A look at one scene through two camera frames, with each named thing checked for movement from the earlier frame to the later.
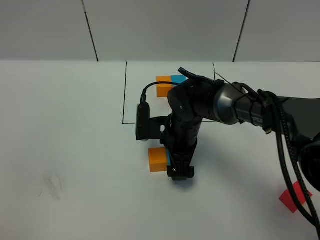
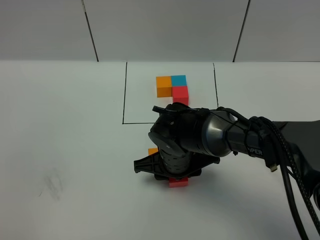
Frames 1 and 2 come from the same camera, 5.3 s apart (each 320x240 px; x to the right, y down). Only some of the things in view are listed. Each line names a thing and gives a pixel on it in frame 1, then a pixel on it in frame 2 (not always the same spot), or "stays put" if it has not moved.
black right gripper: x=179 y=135 to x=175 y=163
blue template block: x=178 y=79 stays put
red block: x=287 y=199 to x=181 y=182
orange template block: x=162 y=90 stays put
